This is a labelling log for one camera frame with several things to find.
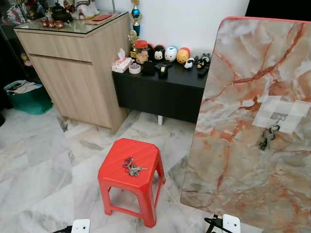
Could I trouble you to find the keys with pink ring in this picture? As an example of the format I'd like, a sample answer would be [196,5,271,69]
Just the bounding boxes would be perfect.
[122,156,136,171]

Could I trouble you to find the metal hook on wide tape patch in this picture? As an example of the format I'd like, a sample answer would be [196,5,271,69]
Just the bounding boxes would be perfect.
[252,95,311,135]

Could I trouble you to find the dark key bunch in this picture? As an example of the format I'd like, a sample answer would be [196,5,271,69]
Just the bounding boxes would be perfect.
[258,124,281,151]

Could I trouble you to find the black television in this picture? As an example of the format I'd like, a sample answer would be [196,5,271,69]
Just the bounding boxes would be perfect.
[244,0,311,20]

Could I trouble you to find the small black figure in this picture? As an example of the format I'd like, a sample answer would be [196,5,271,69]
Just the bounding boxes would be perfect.
[196,53,211,68]

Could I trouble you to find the small panda figure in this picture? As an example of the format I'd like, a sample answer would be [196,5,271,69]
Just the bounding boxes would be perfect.
[183,57,196,70]

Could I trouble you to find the yellow round plush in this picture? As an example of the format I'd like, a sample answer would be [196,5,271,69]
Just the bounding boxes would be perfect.
[175,47,191,65]

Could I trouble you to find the white round plush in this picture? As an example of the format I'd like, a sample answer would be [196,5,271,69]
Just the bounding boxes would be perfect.
[164,46,178,63]

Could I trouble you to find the black tape dispenser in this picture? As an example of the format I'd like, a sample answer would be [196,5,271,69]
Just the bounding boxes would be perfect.
[157,63,170,80]

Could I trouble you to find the black tv console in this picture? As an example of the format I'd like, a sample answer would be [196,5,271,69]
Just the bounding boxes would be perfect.
[111,61,210,125]

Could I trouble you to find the black mouse plush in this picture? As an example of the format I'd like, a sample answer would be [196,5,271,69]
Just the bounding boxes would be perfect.
[147,44,166,62]

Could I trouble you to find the red plastic stool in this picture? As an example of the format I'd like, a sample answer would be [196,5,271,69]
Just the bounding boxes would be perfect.
[97,138,166,228]

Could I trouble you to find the clear jar with red lid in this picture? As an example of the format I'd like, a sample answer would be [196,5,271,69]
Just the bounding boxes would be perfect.
[135,39,149,65]

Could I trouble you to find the white tape roll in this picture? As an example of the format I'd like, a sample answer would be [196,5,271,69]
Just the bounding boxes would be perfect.
[128,63,142,75]

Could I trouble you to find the gold trophy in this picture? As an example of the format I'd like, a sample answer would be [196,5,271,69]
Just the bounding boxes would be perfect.
[127,30,139,60]

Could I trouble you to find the pink tissue pack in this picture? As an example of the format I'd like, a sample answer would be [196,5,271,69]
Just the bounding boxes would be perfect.
[111,48,133,74]

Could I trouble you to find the blue trophy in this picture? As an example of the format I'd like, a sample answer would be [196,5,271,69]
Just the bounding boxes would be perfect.
[130,0,143,37]

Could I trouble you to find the red envelope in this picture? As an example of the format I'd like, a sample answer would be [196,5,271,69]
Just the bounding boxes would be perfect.
[89,14,114,22]

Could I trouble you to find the light wooden cabinet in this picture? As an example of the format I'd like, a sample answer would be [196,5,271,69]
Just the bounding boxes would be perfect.
[14,12,132,134]

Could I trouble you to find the white porcelain figurine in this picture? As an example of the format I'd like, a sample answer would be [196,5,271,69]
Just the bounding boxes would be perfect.
[73,0,101,20]

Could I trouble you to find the black teapot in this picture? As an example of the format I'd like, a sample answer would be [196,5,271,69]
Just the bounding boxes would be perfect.
[50,3,74,23]

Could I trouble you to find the green bin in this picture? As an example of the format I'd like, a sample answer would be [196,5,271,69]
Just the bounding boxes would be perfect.
[3,80,53,116]

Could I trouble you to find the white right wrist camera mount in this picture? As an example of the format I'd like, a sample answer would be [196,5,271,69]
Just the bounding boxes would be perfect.
[222,214,242,233]

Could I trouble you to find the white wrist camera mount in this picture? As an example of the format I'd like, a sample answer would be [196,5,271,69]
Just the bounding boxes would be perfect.
[71,219,91,233]
[222,214,242,233]

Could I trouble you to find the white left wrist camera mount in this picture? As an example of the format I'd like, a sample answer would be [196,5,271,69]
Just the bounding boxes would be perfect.
[71,219,91,233]

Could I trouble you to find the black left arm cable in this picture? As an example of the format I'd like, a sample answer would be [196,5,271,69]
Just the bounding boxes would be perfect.
[52,225,73,233]

